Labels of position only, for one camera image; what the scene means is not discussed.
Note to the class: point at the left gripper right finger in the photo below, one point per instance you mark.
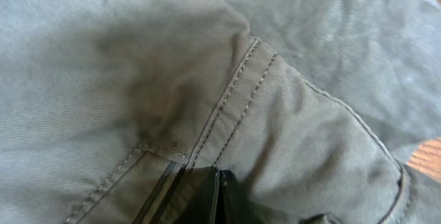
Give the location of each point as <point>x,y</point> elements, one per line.
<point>233,206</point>

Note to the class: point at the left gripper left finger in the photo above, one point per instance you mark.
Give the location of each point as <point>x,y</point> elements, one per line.
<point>182,196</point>

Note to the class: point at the grey shorts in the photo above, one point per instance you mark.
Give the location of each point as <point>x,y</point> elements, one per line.
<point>314,105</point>

